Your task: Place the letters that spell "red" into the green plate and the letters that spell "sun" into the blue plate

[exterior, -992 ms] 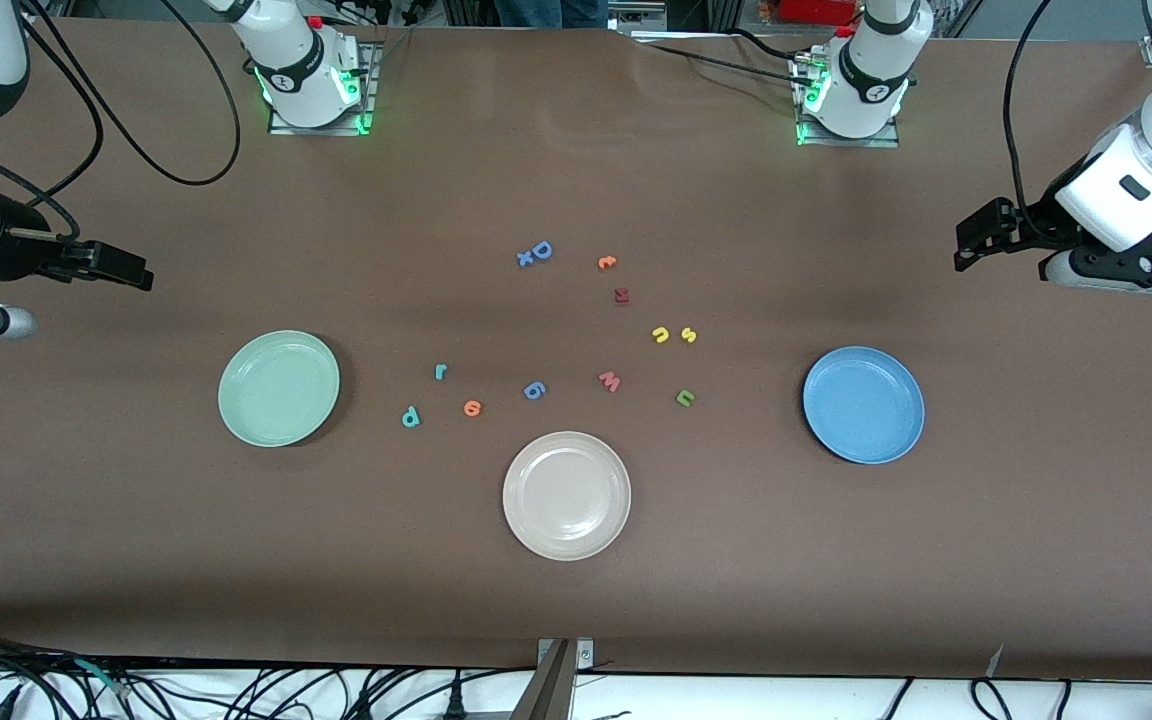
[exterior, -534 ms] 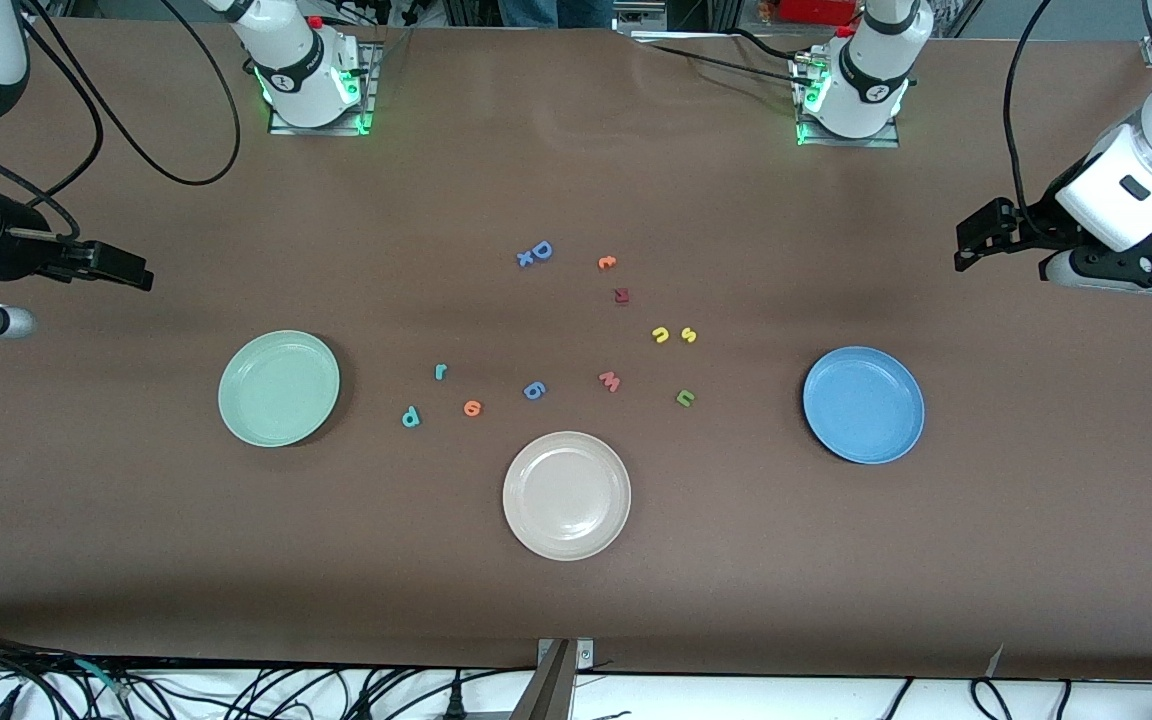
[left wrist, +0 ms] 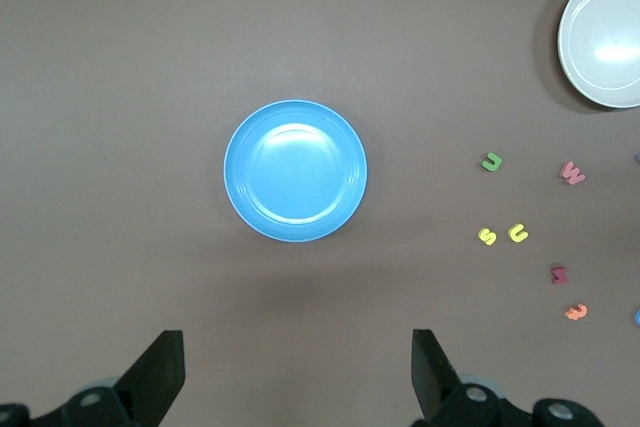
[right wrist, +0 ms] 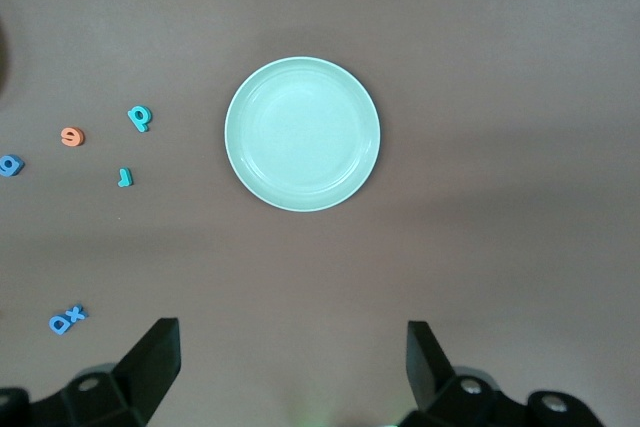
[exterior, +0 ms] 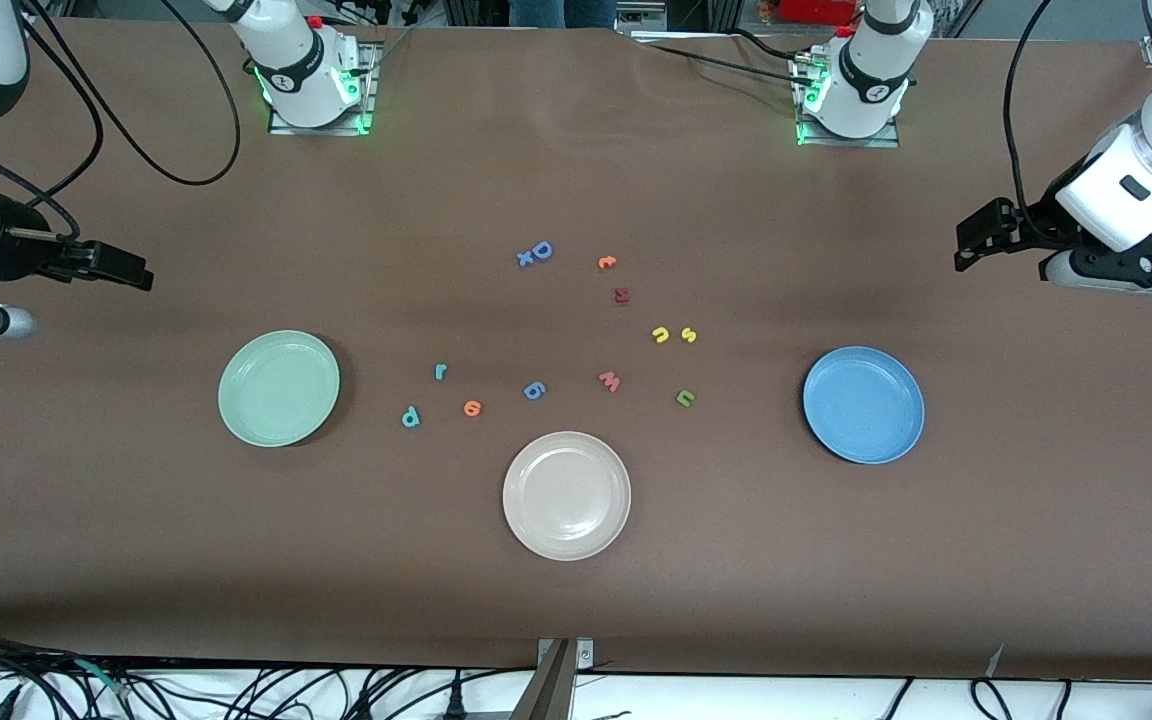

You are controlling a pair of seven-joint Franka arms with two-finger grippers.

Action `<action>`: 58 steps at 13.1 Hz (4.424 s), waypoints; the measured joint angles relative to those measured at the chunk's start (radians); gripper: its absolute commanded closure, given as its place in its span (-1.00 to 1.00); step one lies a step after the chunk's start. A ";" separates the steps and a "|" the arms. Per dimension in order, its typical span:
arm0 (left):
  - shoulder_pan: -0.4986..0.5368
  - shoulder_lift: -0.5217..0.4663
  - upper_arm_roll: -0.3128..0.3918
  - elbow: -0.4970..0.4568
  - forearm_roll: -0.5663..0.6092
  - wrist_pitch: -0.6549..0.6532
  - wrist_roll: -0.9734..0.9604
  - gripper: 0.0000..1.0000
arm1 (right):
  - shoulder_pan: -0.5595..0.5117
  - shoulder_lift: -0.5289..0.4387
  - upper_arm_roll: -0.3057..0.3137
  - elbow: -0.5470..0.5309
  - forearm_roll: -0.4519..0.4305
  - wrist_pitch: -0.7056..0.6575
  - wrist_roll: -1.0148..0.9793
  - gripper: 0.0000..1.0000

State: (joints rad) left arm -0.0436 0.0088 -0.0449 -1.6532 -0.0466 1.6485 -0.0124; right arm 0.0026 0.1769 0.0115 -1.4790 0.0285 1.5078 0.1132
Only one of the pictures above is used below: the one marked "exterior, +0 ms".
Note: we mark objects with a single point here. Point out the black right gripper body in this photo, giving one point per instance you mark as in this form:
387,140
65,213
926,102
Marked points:
12,244

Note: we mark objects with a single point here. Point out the teal foam letter p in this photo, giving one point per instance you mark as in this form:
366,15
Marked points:
409,416

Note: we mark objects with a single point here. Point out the orange foam letter e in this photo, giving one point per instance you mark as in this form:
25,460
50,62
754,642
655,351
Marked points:
473,409

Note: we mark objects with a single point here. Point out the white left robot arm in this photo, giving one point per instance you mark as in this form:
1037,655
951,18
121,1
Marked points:
866,80

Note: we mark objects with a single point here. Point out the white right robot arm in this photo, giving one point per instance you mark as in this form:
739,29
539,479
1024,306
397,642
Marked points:
286,60

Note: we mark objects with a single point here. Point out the light green round plate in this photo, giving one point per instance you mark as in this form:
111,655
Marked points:
279,388

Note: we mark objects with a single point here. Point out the blue round plate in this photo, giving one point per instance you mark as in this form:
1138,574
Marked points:
863,405

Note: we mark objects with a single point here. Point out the red box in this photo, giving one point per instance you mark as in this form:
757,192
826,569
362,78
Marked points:
816,10

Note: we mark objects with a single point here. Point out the pink foam letter w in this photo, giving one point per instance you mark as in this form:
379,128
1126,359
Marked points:
610,382

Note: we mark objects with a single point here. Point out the blue foam letter D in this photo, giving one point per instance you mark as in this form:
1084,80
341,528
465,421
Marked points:
542,250

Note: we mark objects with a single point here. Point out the blue foam letter g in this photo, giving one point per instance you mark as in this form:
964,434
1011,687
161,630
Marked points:
533,390

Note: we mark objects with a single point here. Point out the person legs in jeans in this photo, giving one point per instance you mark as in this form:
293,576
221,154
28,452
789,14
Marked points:
561,12

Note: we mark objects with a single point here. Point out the beige round plate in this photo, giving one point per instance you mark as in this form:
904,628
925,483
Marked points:
567,496

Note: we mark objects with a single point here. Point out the black power plug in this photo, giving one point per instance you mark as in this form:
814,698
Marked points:
454,705

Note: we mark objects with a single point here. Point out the brown table cover sheet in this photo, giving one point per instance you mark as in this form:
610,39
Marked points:
576,600

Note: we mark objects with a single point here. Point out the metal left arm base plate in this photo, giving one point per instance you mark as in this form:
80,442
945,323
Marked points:
876,142

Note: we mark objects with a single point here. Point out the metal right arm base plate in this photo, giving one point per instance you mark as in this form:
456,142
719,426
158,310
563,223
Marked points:
296,130

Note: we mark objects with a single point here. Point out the metal table clamp bracket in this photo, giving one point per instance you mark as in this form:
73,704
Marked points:
548,690

